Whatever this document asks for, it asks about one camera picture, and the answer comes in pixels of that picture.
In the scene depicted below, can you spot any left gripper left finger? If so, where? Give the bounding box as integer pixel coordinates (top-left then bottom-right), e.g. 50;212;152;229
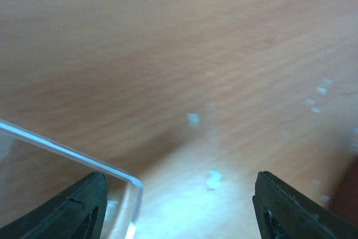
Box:
1;172;108;238

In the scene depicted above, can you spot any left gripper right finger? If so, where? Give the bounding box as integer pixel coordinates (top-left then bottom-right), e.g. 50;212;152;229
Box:
252;171;357;239

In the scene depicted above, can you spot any clear plastic metronome cover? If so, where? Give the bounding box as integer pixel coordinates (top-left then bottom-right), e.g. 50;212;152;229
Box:
1;121;143;238

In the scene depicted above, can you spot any brown wooden metronome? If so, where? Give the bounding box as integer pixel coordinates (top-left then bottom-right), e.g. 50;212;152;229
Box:
329;157;357;226

